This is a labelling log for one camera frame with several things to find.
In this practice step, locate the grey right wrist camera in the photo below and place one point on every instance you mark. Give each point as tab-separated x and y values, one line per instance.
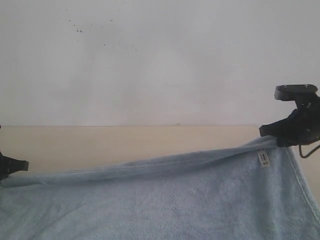
295	92

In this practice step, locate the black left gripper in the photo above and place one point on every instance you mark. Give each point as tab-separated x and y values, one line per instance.
10	165

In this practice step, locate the light blue terry towel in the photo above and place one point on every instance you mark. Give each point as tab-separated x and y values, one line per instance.
253	192

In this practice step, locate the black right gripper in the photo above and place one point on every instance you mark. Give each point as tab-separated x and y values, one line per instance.
304	125

